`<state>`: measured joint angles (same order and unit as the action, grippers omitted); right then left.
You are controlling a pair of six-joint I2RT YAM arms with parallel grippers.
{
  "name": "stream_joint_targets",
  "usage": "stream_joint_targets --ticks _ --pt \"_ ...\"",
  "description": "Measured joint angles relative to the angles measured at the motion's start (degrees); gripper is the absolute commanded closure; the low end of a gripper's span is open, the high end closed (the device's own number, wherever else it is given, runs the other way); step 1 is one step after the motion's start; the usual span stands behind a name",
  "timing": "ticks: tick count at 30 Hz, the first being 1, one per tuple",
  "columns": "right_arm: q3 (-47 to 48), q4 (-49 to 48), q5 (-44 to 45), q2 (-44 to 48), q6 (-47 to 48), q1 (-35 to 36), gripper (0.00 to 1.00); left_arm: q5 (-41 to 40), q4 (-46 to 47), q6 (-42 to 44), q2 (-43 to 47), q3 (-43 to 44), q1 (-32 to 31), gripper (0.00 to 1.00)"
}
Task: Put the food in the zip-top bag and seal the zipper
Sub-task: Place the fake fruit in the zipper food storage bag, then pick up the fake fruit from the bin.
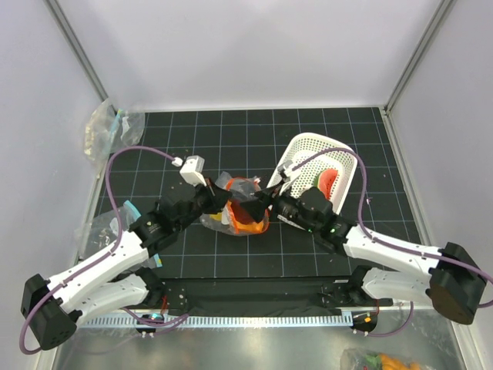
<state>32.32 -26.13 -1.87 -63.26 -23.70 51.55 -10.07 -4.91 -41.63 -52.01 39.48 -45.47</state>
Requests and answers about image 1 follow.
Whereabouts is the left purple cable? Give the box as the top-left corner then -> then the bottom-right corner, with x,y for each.
19,145 -> 189,355

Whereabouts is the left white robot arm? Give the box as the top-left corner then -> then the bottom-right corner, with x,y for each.
19,179 -> 232,355

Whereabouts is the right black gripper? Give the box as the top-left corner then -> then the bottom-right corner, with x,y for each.
240,178 -> 318,234

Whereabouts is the orange zipper clear bag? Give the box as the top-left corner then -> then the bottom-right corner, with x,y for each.
200,171 -> 270,237

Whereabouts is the white perforated plastic basket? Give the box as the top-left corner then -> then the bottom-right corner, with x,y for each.
277,133 -> 357,214

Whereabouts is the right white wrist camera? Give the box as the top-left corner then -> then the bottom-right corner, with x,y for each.
277,160 -> 301,193

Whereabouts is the blue zipper bag near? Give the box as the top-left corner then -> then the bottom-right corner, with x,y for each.
75,200 -> 162,271

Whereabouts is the left aluminium frame post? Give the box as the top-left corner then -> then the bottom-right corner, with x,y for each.
43,0 -> 109,102

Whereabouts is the aluminium frame post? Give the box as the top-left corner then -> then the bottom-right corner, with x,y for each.
384,0 -> 456,116
43,0 -> 109,102

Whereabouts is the watermelon slice toy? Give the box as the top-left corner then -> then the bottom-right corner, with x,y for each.
313,168 -> 338,200

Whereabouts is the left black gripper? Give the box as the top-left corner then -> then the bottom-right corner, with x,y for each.
175,175 -> 232,234

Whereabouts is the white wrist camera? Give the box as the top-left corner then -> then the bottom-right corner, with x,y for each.
277,160 -> 301,193
179,155 -> 206,187

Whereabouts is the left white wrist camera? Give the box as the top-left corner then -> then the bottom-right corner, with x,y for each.
179,155 -> 206,187

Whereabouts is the bag of toy vegetables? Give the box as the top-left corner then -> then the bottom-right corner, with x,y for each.
340,348 -> 422,370

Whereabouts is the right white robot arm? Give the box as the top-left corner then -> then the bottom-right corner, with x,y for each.
240,187 -> 488,325

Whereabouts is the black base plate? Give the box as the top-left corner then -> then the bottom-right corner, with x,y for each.
128,276 -> 393,316

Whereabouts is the grey slotted cable duct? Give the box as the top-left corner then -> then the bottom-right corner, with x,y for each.
82,311 -> 353,329

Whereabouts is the blue zipper bag far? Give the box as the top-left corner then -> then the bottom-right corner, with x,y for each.
84,99 -> 146,166

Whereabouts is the blue zipper bag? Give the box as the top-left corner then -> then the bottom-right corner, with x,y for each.
84,99 -> 146,166
75,200 -> 162,271

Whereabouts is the orange papaya slice toy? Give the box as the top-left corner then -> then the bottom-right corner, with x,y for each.
226,200 -> 269,235

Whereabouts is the right aluminium frame post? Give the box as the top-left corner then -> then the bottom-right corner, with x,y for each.
384,0 -> 456,116

